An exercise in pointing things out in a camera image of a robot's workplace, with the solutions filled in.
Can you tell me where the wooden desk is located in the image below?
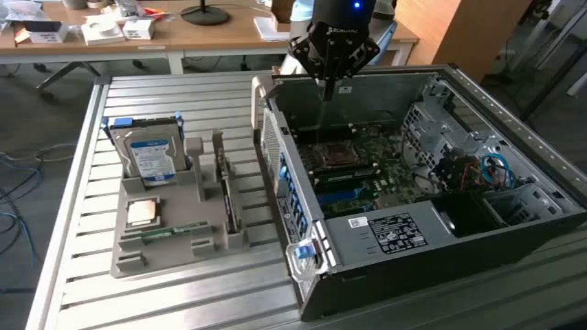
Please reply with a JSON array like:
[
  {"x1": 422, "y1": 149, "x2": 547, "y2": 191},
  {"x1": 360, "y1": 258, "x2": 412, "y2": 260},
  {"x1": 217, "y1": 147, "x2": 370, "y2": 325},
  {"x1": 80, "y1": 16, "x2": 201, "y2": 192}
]
[{"x1": 0, "y1": 0, "x2": 422, "y2": 100}]

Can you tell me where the grey parts rack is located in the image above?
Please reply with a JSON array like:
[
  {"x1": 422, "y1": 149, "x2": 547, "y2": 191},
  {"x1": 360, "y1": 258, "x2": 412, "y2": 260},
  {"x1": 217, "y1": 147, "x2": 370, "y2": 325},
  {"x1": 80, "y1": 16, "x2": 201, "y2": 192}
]
[{"x1": 108, "y1": 136, "x2": 252, "y2": 279}]

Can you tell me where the blue case latch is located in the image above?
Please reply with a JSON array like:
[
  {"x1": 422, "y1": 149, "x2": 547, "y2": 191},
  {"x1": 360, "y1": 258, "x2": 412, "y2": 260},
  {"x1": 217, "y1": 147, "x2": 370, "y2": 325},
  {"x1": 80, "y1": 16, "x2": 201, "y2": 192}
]
[{"x1": 292, "y1": 242, "x2": 322, "y2": 264}]

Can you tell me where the perforated metal drive cage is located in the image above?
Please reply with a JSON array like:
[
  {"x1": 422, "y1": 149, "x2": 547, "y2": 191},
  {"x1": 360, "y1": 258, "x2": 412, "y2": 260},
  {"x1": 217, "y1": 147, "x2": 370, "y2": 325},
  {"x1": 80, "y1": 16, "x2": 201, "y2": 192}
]
[{"x1": 400, "y1": 101, "x2": 463, "y2": 173}]

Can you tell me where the bundle of coloured wires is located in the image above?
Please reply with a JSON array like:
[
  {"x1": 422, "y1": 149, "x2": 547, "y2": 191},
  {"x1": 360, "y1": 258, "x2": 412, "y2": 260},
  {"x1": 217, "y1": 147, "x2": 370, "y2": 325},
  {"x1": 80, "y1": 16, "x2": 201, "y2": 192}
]
[{"x1": 430, "y1": 154, "x2": 487, "y2": 193}]

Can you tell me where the black open PC case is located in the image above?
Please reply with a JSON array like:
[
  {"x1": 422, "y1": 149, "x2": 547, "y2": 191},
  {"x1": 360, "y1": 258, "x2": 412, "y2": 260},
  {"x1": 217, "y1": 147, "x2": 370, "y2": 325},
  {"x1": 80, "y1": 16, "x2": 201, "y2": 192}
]
[{"x1": 251, "y1": 63, "x2": 587, "y2": 322}]

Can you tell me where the CPU socket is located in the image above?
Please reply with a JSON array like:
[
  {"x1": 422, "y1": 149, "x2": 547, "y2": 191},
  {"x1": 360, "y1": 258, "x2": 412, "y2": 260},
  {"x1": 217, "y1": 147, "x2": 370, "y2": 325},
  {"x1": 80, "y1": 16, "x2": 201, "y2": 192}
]
[{"x1": 319, "y1": 140, "x2": 362, "y2": 169}]

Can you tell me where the grey floor cable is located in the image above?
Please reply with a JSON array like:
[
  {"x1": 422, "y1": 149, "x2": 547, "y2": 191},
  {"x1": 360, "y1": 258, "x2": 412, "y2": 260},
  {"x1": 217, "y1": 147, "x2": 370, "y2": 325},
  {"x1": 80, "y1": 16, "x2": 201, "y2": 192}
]
[{"x1": 0, "y1": 142, "x2": 77, "y2": 164}]

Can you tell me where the metal disk bay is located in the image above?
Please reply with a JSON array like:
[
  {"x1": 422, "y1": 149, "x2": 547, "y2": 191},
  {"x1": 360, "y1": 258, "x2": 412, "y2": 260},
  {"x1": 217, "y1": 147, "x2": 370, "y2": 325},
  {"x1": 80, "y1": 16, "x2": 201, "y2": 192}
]
[{"x1": 480, "y1": 184, "x2": 568, "y2": 228}]

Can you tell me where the green graphics card black cooler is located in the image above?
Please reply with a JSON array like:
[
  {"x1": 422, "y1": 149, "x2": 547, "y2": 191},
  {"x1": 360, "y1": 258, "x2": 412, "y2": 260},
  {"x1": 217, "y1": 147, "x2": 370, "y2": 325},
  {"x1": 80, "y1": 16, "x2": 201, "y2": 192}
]
[{"x1": 209, "y1": 128, "x2": 244, "y2": 238}]

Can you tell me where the blue expansion slot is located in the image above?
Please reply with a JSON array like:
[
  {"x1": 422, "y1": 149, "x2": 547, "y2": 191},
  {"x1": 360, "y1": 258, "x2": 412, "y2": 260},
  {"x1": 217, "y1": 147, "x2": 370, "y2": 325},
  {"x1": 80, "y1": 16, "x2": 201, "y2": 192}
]
[{"x1": 316, "y1": 188, "x2": 363, "y2": 204}]

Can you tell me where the small white labelled box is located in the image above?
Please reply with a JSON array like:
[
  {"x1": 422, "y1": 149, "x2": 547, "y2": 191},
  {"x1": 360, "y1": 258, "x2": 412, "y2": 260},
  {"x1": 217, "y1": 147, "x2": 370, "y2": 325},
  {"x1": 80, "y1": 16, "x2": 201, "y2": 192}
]
[{"x1": 121, "y1": 19, "x2": 156, "y2": 41}]

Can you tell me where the hard disk with blue bracket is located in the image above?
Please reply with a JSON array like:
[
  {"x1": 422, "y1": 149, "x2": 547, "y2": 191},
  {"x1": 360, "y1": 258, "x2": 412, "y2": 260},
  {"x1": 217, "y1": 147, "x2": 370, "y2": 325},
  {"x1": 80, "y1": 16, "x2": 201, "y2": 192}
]
[{"x1": 101, "y1": 111, "x2": 187, "y2": 188}]

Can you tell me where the CPU chip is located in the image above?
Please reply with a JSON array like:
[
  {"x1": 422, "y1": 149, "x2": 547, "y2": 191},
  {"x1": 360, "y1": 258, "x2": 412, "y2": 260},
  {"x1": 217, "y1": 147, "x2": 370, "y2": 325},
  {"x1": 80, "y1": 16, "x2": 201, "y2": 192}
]
[{"x1": 125, "y1": 200, "x2": 163, "y2": 228}]

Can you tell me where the stack of white papers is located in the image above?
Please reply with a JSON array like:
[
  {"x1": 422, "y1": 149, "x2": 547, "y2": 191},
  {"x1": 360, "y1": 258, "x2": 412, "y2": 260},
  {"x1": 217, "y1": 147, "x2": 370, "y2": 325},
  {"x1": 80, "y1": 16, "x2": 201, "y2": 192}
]
[{"x1": 253, "y1": 16, "x2": 292, "y2": 42}]

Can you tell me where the blue data wire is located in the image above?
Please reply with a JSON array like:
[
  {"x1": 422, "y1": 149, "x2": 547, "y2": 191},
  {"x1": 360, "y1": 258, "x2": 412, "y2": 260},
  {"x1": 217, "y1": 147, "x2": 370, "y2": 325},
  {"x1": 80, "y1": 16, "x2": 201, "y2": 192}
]
[{"x1": 479, "y1": 153, "x2": 518, "y2": 192}]

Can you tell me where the green RAM stick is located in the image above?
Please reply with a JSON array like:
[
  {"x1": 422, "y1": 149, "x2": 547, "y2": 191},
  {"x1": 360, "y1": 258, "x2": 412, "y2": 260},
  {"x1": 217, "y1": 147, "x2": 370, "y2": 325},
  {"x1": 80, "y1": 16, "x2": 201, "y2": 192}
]
[{"x1": 139, "y1": 221, "x2": 207, "y2": 241}]

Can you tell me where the blue floor cable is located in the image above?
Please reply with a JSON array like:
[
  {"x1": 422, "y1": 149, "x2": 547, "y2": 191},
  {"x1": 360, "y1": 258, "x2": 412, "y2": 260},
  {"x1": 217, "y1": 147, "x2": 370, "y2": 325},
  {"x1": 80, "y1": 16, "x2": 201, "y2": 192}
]
[{"x1": 0, "y1": 151, "x2": 45, "y2": 293}]

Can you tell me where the white box with black lid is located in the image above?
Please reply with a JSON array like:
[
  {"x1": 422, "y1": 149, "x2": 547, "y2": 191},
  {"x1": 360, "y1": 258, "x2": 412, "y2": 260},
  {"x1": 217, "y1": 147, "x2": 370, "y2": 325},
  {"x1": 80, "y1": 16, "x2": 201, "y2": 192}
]
[{"x1": 21, "y1": 21, "x2": 69, "y2": 44}]

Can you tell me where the white box with tape roll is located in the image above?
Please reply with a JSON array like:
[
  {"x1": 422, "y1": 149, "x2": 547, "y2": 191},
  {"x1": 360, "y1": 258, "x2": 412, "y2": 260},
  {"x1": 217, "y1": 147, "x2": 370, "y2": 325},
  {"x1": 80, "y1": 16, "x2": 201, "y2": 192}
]
[{"x1": 80, "y1": 16, "x2": 125, "y2": 46}]

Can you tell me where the green motherboard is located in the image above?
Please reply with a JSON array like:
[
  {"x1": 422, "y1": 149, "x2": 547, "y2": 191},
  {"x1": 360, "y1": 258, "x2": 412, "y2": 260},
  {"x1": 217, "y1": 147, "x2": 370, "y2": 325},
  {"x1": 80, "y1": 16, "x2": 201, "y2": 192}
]
[{"x1": 292, "y1": 122, "x2": 436, "y2": 219}]

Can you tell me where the grey power supply with label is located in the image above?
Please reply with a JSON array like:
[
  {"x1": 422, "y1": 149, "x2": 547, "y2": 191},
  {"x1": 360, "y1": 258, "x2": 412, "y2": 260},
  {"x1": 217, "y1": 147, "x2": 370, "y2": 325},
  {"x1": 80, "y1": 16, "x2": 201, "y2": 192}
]
[{"x1": 323, "y1": 201, "x2": 455, "y2": 272}]

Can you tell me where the black fan shroud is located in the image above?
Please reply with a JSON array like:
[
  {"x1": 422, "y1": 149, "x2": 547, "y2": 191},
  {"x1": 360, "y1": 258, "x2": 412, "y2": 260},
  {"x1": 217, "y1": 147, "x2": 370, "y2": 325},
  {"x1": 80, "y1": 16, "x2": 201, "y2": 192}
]
[{"x1": 430, "y1": 192, "x2": 510, "y2": 238}]

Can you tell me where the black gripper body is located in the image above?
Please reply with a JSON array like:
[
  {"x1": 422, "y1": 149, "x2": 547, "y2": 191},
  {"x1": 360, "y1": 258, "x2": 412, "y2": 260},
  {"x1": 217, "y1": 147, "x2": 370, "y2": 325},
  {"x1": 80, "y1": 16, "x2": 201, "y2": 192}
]
[{"x1": 306, "y1": 0, "x2": 375, "y2": 75}]

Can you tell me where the clear plastic bag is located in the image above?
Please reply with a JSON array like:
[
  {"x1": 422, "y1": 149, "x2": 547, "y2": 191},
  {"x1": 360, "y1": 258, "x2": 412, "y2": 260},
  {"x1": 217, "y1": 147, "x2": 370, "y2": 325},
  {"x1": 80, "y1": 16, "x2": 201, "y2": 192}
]
[{"x1": 0, "y1": 0, "x2": 52, "y2": 23}]

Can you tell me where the black round lamp base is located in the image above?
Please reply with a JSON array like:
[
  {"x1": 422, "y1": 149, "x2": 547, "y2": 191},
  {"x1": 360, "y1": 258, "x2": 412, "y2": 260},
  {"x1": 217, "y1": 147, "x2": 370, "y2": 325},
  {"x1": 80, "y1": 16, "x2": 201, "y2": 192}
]
[{"x1": 180, "y1": 0, "x2": 231, "y2": 27}]

